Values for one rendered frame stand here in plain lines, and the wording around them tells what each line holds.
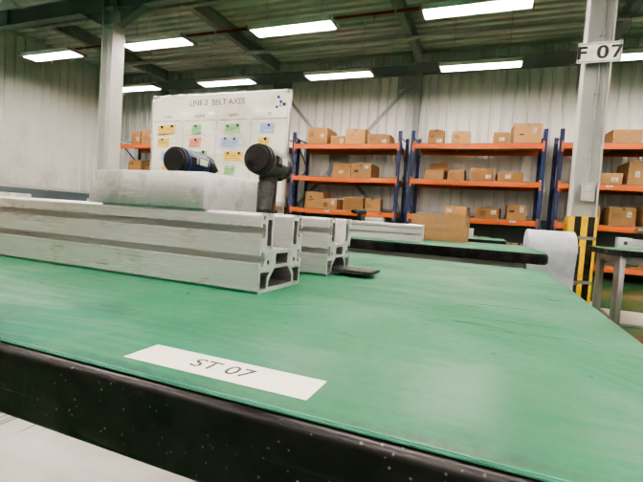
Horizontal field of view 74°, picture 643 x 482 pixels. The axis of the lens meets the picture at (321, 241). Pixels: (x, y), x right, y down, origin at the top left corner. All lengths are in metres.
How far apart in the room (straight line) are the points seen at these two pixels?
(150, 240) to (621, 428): 0.46
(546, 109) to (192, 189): 11.00
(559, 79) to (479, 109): 1.74
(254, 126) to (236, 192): 3.41
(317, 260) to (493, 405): 0.43
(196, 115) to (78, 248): 3.74
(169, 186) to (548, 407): 0.41
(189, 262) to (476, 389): 0.34
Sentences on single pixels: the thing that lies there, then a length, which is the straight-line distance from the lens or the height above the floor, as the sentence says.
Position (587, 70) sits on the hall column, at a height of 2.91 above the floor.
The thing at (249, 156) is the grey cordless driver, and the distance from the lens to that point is 0.84.
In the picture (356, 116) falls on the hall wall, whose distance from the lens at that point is 11.84.
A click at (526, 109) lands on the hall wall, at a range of 11.35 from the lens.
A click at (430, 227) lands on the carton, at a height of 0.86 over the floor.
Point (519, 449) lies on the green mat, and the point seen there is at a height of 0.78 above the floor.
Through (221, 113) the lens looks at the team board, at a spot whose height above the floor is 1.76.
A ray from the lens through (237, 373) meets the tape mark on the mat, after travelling 0.23.
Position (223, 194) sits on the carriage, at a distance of 0.51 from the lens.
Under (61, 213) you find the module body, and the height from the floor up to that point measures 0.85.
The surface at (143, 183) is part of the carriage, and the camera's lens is 0.54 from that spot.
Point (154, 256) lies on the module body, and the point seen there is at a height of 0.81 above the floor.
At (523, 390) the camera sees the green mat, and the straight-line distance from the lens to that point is 0.26.
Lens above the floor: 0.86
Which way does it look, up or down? 3 degrees down
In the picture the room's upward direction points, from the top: 4 degrees clockwise
